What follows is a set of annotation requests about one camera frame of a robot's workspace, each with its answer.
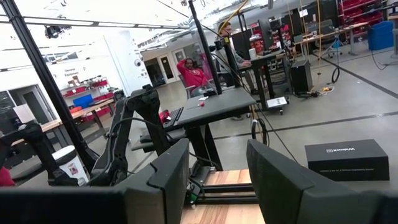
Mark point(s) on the person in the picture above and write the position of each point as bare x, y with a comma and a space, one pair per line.
230, 49
192, 76

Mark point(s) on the red storage shelving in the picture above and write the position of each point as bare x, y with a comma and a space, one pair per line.
357, 12

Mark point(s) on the black computer tower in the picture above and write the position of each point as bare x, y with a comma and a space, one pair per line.
301, 76

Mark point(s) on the white pillar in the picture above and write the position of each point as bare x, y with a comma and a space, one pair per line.
127, 62

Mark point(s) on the red cloth bag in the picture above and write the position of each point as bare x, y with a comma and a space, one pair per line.
164, 115

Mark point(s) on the black printed cardboard box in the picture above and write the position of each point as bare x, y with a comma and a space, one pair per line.
345, 161

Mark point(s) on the wooden workbench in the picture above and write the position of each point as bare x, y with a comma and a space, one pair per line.
93, 107
342, 31

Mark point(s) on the black overhead camera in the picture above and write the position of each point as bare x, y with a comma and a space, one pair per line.
56, 31

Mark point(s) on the white wheeled base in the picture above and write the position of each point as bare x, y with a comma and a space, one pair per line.
276, 102

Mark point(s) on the blue bin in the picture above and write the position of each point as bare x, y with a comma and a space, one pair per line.
381, 35

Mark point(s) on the white cup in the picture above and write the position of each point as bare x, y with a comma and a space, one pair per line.
252, 53

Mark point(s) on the black standing desk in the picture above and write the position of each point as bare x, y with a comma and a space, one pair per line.
217, 105

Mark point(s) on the white waste bin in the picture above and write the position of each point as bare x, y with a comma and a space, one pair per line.
73, 165

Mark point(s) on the red storage bins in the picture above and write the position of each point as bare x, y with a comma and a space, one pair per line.
99, 83

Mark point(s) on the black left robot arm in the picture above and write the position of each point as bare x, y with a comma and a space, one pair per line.
146, 102

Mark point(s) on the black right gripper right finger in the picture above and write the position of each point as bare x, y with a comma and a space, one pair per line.
276, 186

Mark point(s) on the black upright frame post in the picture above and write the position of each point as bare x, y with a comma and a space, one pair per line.
205, 46
40, 71

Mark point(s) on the black keyboard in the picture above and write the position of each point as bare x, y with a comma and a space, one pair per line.
173, 117

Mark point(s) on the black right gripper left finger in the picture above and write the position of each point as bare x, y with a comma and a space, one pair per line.
161, 186

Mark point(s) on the small red object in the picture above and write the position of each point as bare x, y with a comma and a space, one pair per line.
202, 104

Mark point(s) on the blue crate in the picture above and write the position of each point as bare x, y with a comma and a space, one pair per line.
83, 101

